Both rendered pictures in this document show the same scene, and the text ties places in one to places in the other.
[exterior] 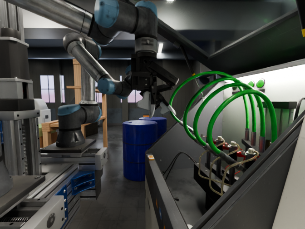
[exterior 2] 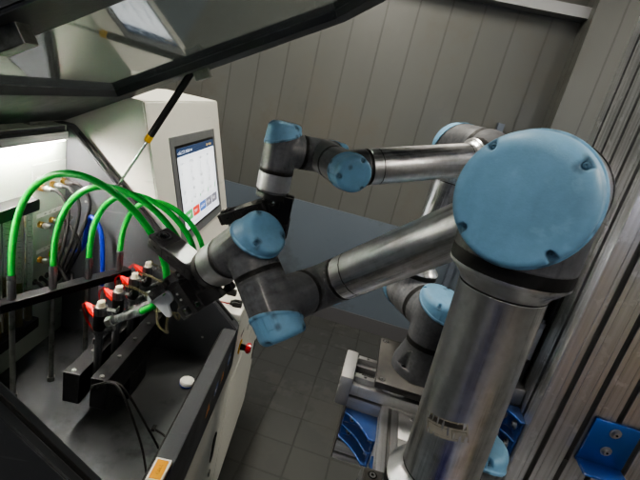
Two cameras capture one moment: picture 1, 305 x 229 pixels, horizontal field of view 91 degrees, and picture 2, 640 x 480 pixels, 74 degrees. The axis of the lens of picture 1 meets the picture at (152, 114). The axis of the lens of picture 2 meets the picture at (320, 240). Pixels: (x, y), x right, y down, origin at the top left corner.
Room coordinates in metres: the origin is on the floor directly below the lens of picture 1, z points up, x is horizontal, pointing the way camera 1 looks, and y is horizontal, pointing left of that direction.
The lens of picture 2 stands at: (1.43, 0.29, 1.67)
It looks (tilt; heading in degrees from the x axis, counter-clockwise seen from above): 18 degrees down; 189
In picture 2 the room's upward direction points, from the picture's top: 13 degrees clockwise
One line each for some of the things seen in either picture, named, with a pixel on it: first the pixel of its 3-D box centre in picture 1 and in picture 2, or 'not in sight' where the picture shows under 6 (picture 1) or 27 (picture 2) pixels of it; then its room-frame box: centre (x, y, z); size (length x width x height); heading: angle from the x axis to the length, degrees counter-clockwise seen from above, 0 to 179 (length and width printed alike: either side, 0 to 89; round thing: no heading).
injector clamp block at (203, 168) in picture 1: (223, 197); (120, 359); (0.57, -0.29, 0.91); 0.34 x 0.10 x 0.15; 10
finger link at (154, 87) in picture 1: (152, 91); not in sight; (0.50, 0.00, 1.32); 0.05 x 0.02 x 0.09; 10
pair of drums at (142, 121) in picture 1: (147, 142); not in sight; (2.92, 0.11, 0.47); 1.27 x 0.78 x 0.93; 174
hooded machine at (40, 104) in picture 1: (38, 115); not in sight; (6.11, 4.67, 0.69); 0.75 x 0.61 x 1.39; 89
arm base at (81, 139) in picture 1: (70, 135); not in sight; (0.88, 0.49, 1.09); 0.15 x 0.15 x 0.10
